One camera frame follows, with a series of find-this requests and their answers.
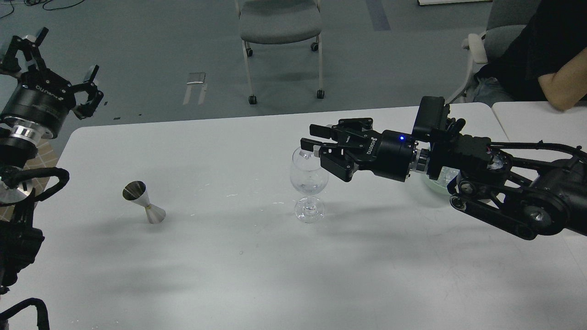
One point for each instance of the clear ice cube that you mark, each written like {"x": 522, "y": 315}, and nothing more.
{"x": 304, "y": 154}

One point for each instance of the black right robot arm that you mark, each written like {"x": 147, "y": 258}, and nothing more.
{"x": 525, "y": 189}

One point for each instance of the green bowl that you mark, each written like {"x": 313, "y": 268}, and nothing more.
{"x": 433, "y": 185}

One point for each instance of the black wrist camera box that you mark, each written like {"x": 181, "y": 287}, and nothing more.
{"x": 431, "y": 120}

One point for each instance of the grey white armchair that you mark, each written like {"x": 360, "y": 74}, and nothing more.
{"x": 506, "y": 21}

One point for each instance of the silver floor plate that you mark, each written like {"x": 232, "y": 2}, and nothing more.
{"x": 196, "y": 78}

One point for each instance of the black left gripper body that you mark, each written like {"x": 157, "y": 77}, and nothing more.
{"x": 42, "y": 98}

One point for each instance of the person black shirt torso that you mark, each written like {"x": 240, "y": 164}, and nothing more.
{"x": 555, "y": 34}

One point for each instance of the beige checkered chair cushion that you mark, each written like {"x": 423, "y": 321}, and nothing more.
{"x": 45, "y": 157}

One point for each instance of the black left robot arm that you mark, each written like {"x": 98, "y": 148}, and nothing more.
{"x": 20, "y": 241}

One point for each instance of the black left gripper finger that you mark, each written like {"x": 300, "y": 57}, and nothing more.
{"x": 21, "y": 59}
{"x": 94, "y": 95}

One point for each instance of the steel double jigger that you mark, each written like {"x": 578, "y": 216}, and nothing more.
{"x": 136, "y": 192}

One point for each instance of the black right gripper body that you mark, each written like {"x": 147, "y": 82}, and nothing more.
{"x": 389, "y": 155}

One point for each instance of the grey office chair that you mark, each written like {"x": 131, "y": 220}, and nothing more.
{"x": 279, "y": 22}

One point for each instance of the person forearm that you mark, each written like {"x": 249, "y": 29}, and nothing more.
{"x": 566, "y": 87}

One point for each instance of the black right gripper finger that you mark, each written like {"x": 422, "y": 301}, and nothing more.
{"x": 344, "y": 129}
{"x": 345, "y": 149}

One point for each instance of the clear wine glass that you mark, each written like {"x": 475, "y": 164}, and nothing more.
{"x": 309, "y": 179}

